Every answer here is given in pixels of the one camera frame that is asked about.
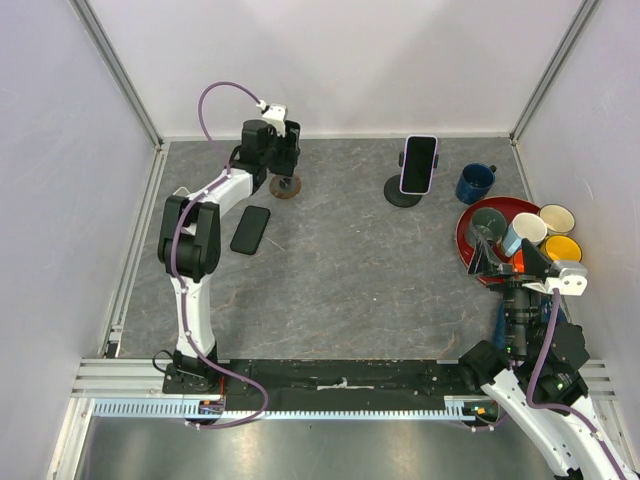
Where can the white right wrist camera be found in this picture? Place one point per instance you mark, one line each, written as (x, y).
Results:
(569, 278)

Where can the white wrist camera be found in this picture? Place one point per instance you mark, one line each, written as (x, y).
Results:
(569, 278)
(275, 115)

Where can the grey slotted cable duct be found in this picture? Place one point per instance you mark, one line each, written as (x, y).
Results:
(198, 411)

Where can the round wooden base phone stand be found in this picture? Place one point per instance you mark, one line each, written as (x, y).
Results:
(284, 187)

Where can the phone in lilac case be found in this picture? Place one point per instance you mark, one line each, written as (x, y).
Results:
(419, 161)

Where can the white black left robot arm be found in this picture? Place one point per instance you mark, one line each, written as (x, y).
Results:
(189, 244)

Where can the aluminium frame post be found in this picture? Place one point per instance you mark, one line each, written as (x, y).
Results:
(106, 50)
(560, 56)

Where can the dark blue mug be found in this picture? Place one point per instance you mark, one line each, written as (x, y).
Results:
(474, 183)

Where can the white light blue mug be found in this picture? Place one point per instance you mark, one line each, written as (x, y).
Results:
(524, 226)

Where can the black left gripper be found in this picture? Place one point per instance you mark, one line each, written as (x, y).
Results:
(280, 162)

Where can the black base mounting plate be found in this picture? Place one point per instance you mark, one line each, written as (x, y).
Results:
(327, 384)

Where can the white metal phone stand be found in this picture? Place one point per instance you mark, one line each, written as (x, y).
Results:
(182, 191)

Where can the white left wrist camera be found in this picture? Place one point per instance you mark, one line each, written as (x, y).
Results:
(275, 115)

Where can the orange mug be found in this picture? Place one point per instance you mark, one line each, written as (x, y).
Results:
(517, 261)

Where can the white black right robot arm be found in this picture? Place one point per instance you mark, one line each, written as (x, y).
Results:
(531, 368)

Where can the aluminium frame post right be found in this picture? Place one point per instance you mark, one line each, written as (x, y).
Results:
(560, 56)

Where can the aluminium frame post left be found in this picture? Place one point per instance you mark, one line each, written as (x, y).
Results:
(106, 50)

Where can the grey green mug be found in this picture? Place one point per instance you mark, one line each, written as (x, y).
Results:
(488, 222)

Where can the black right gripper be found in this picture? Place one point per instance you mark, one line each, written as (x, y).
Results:
(536, 266)

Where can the yellow mug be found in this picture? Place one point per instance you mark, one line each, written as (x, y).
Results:
(562, 248)

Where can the cream mug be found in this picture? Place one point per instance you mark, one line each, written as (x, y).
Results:
(558, 219)

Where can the black clamp phone stand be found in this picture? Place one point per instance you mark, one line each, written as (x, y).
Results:
(392, 191)

